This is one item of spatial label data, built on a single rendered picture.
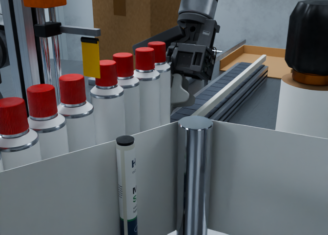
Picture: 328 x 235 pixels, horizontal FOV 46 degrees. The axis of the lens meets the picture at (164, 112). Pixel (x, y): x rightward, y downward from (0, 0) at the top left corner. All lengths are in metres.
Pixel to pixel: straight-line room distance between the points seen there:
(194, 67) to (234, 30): 2.06
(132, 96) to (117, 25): 0.63
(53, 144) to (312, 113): 0.34
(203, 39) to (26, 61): 0.34
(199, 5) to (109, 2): 0.51
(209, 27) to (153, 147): 0.42
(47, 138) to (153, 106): 0.24
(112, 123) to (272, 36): 2.27
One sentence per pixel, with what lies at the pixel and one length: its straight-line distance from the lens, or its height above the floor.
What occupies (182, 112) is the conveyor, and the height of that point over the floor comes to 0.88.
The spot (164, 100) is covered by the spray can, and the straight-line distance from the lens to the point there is 0.72.
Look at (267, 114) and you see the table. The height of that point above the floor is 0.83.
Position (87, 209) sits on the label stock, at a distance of 0.41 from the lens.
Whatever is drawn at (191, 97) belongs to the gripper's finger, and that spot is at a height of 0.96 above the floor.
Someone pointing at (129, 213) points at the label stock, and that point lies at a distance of 0.41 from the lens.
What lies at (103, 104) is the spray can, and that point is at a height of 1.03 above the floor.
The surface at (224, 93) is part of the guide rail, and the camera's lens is 0.99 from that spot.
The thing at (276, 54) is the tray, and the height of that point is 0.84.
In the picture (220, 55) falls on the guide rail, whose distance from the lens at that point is 1.16.
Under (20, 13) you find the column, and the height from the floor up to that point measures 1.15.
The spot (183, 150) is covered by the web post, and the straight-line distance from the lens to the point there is 0.41.
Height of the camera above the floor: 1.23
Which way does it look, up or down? 22 degrees down
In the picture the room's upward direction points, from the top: straight up
